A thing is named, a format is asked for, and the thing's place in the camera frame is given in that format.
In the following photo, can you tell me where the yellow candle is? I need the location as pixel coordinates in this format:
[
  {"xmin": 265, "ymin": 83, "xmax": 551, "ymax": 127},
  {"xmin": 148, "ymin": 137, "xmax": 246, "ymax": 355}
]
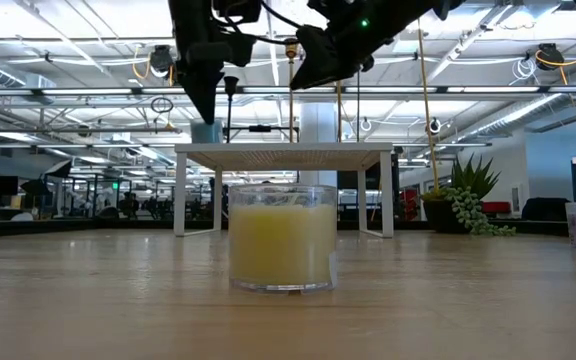
[{"xmin": 227, "ymin": 183, "xmax": 339, "ymax": 295}]

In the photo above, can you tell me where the potted succulent plant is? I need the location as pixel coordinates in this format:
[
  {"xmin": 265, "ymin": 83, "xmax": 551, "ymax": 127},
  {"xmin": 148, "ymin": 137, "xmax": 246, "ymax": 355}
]
[{"xmin": 420, "ymin": 153, "xmax": 518, "ymax": 238}]

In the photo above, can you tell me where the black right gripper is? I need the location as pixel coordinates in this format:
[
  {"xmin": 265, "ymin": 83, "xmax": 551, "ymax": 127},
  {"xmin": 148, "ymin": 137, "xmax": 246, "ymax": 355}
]
[{"xmin": 290, "ymin": 0, "xmax": 467, "ymax": 92}]

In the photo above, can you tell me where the blue candle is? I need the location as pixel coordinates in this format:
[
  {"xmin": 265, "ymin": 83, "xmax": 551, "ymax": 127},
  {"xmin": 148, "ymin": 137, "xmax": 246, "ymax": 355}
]
[{"xmin": 190, "ymin": 118, "xmax": 225, "ymax": 145}]

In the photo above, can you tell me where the black hanging cable loop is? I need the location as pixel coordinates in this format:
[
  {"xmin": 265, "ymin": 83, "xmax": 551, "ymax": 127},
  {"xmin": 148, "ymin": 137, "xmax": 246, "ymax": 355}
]
[{"xmin": 150, "ymin": 96, "xmax": 175, "ymax": 115}]

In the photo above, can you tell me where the black aluminium table frame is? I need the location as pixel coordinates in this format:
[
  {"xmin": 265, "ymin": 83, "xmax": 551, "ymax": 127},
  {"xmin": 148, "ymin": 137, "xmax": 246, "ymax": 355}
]
[{"xmin": 0, "ymin": 217, "xmax": 572, "ymax": 239}]

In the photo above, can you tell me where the gold candlestick holder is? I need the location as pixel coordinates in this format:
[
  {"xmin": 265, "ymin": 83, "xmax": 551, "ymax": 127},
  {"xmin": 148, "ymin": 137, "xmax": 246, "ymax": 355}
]
[
  {"xmin": 283, "ymin": 38, "xmax": 300, "ymax": 145},
  {"xmin": 335, "ymin": 79, "xmax": 343, "ymax": 145}
]

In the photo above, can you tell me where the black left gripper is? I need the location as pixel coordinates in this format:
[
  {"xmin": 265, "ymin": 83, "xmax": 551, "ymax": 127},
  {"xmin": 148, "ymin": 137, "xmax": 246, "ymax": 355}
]
[{"xmin": 167, "ymin": 0, "xmax": 263, "ymax": 125}]

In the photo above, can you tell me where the small white table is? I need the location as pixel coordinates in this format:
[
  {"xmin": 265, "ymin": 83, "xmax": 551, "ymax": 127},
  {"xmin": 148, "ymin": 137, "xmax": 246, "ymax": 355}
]
[{"xmin": 173, "ymin": 142, "xmax": 395, "ymax": 239}]

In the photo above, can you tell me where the red background object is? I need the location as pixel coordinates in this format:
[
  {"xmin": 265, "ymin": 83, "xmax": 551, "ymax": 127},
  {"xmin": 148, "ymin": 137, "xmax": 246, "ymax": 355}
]
[{"xmin": 482, "ymin": 201, "xmax": 512, "ymax": 215}]

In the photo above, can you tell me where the black bar stand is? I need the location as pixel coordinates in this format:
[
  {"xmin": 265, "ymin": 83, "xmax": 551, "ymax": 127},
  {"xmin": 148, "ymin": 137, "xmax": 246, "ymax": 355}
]
[{"xmin": 223, "ymin": 123, "xmax": 300, "ymax": 146}]

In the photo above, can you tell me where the black candlestick holder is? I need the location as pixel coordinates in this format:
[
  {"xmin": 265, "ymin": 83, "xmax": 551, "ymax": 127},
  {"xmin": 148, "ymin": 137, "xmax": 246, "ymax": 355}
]
[{"xmin": 222, "ymin": 75, "xmax": 240, "ymax": 145}]

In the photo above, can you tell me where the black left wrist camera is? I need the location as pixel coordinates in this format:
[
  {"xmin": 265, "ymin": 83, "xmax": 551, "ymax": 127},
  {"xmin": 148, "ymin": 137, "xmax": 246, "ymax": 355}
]
[{"xmin": 226, "ymin": 30, "xmax": 258, "ymax": 68}]

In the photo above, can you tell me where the white building column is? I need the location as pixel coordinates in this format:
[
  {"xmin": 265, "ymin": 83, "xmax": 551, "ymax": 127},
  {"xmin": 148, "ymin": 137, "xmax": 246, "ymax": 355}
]
[{"xmin": 300, "ymin": 102, "xmax": 340, "ymax": 187}]

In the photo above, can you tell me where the yellow hanging power cord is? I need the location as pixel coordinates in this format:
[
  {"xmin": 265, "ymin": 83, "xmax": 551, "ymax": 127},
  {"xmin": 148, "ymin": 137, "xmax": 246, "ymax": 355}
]
[{"xmin": 416, "ymin": 19, "xmax": 441, "ymax": 194}]

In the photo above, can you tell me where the person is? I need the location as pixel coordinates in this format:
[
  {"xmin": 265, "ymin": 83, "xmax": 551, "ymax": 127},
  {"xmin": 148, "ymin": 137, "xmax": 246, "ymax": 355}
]
[{"xmin": 119, "ymin": 192, "xmax": 140, "ymax": 220}]

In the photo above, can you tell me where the black ceiling cord reel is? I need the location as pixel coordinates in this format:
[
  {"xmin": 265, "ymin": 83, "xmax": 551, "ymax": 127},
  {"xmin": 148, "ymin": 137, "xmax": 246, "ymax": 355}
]
[
  {"xmin": 535, "ymin": 43, "xmax": 564, "ymax": 71},
  {"xmin": 148, "ymin": 44, "xmax": 175, "ymax": 74}
]

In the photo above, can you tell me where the black studio light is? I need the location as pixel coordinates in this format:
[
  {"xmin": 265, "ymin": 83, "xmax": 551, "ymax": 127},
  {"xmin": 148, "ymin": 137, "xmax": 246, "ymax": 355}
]
[
  {"xmin": 42, "ymin": 159, "xmax": 73, "ymax": 180},
  {"xmin": 20, "ymin": 178, "xmax": 53, "ymax": 197}
]

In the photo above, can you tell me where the black background bag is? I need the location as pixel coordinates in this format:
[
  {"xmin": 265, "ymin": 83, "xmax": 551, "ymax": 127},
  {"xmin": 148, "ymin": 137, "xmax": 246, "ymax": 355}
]
[{"xmin": 521, "ymin": 197, "xmax": 568, "ymax": 223}]

